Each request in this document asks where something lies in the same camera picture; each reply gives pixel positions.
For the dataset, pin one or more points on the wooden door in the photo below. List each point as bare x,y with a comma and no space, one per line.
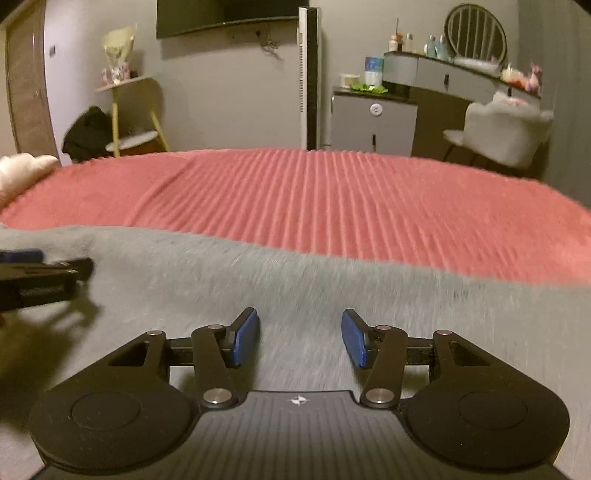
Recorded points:
26,82

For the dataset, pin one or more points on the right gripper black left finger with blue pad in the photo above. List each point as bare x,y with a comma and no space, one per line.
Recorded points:
217,349

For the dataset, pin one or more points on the round vanity mirror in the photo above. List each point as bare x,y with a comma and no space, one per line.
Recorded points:
474,32

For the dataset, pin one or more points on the black wall television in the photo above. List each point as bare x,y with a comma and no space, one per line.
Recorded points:
179,17

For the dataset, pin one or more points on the black bag on floor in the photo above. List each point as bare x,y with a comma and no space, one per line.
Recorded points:
88,137

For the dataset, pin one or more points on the yellow legged side table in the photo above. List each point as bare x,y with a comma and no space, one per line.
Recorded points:
135,106

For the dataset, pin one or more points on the grey knit pants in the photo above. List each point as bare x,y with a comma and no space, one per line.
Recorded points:
156,280

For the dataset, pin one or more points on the pink plush toy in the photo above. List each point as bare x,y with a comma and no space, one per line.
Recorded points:
534,81

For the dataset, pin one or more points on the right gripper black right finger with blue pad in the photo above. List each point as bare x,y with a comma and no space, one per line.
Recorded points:
382,350

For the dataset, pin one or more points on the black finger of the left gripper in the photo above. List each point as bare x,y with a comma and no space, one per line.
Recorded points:
28,281

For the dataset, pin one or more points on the red ribbed bed blanket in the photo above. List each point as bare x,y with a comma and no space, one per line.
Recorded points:
347,204

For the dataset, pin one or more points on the grey bedside cabinet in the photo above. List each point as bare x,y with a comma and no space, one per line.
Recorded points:
371,123

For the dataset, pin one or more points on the white tower fan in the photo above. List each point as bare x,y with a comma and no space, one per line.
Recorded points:
309,43

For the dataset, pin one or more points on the grey vanity desk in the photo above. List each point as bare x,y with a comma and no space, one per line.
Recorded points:
442,91

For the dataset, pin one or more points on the wrapped flower bouquet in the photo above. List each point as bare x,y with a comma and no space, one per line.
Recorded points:
117,46

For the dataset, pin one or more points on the cream pillow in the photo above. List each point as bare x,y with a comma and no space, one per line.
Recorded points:
20,172

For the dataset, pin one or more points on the white upholstered chair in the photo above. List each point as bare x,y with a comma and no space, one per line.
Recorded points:
507,130

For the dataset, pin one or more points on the blue white tissue box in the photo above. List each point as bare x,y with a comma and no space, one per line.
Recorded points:
373,71

